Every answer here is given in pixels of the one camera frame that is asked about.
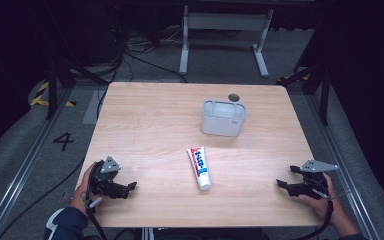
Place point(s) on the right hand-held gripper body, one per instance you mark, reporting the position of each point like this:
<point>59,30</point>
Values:
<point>310,185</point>

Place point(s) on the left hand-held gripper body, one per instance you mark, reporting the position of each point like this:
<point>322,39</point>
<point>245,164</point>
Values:
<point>105,176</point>

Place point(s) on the white red blue toothpaste tube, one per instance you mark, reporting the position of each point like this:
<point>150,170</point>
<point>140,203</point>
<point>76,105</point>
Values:
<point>200,166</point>

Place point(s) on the white plastic holder box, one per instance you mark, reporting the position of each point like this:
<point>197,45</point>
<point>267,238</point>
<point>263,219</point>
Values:
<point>222,118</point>

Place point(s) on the person's right hand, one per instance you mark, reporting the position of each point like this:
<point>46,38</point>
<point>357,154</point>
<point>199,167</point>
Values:
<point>326,206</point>

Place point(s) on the person's left hand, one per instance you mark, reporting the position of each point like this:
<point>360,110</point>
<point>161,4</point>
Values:
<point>81,193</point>

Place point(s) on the black tripod stand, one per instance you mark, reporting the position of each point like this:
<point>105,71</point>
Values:
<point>316,81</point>
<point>61,75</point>

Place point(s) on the yellow black floor tape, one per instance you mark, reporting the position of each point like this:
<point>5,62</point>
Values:
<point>41,95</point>

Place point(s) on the grey metal floor rail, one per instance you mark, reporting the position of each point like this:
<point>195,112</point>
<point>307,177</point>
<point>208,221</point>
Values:
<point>23,166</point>
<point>340,156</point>

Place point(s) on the white metal desk frame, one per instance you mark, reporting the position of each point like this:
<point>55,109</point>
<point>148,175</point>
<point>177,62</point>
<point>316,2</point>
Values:
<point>225,23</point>

